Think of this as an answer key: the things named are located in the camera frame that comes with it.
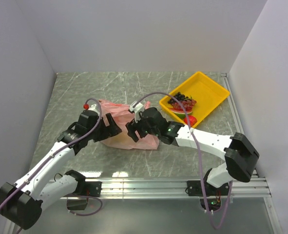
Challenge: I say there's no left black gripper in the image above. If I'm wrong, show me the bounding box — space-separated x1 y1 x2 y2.
87 112 121 142

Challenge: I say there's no pink plastic bag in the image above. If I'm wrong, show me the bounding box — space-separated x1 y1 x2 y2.
99 99 159 150

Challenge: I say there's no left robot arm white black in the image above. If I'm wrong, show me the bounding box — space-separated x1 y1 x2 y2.
0 110 122 230

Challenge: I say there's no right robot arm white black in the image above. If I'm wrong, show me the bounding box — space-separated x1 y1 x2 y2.
126 106 259 196

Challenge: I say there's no watermelon slice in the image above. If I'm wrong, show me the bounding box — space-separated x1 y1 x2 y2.
169 108 193 119

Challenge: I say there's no dark purple grape bunch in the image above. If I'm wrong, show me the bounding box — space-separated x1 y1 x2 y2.
168 92 192 105

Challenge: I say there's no red grape bunch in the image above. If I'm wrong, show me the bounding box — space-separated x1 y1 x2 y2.
172 99 197 112

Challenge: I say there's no red strawberry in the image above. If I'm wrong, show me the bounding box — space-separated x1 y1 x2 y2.
183 115 197 127

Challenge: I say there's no yellow plastic tray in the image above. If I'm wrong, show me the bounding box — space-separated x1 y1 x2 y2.
170 71 230 128

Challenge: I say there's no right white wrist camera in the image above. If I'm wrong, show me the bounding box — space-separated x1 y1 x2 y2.
129 101 145 123

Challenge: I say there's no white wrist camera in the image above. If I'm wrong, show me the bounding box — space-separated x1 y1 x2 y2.
83 103 99 115
129 101 145 123

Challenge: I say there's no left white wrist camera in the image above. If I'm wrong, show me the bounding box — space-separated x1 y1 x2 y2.
83 103 99 115

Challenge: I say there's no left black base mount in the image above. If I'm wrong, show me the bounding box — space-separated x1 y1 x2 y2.
66 181 103 214

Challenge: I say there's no aluminium rail frame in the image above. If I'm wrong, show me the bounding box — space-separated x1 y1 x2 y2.
2 72 285 234

